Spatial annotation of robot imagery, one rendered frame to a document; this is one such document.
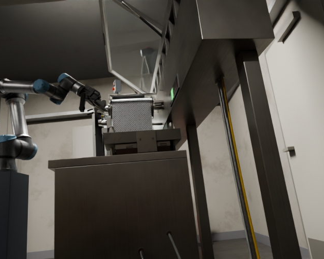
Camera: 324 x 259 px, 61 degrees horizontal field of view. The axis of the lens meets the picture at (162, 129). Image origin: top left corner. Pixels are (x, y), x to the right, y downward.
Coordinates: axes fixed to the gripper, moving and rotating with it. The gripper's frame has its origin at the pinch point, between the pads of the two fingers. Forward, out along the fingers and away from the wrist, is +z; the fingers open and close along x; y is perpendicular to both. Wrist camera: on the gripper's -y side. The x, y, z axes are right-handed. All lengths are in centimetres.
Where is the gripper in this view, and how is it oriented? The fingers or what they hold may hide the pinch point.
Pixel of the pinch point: (104, 111)
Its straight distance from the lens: 172.5
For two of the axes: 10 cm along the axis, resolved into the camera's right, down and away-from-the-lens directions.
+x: -1.2, 2.8, 9.5
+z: 8.2, 5.7, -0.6
